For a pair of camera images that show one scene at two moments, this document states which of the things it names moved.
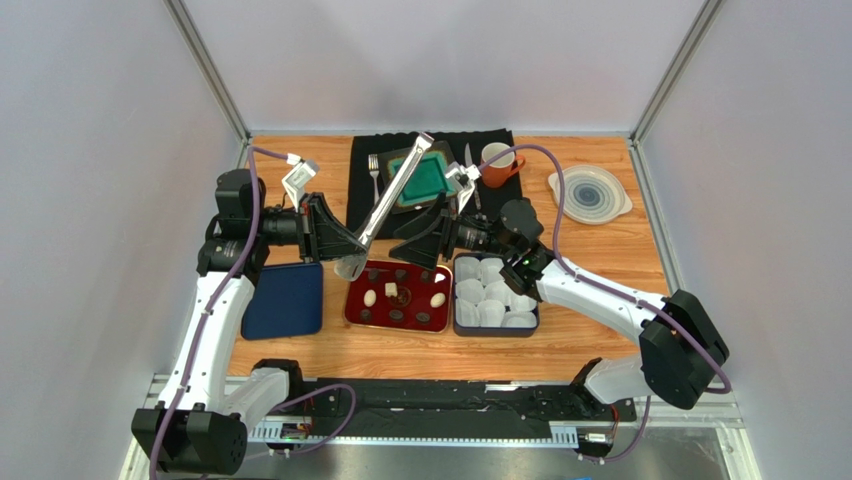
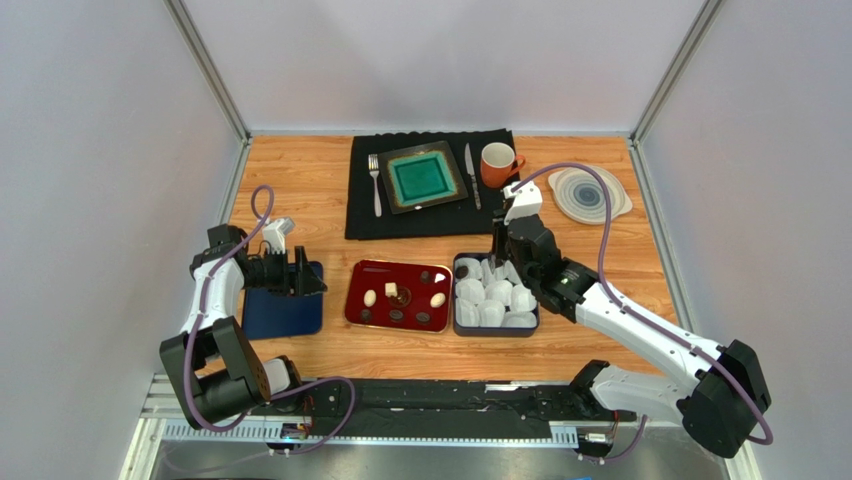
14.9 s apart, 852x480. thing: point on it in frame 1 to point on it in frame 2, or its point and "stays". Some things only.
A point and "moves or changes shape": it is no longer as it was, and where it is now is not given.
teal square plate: [426, 178] stays
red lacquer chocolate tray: [398, 296] stays
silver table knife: [468, 163] stays
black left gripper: [321, 234] to [302, 280]
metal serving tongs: [351, 267] moves or changes shape
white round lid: [591, 194] stays
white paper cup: [491, 313] stays
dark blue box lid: [286, 301] stays
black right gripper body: [445, 230] to [505, 233]
